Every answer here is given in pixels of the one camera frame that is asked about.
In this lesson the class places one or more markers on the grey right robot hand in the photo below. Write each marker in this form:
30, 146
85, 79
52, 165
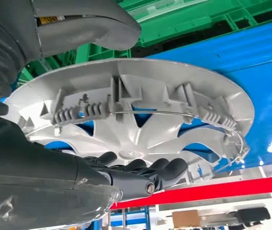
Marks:
54, 190

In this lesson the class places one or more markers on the blue metal shelf rack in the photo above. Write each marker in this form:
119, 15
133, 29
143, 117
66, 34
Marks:
257, 95

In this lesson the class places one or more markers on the green plastic crate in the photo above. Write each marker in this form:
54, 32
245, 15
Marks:
88, 52
174, 28

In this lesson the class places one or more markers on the brown cardboard box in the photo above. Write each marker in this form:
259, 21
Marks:
186, 219

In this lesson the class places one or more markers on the red barrier belt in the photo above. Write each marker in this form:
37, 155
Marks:
222, 190

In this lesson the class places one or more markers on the black seat chrome stool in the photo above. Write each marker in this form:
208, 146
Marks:
253, 216

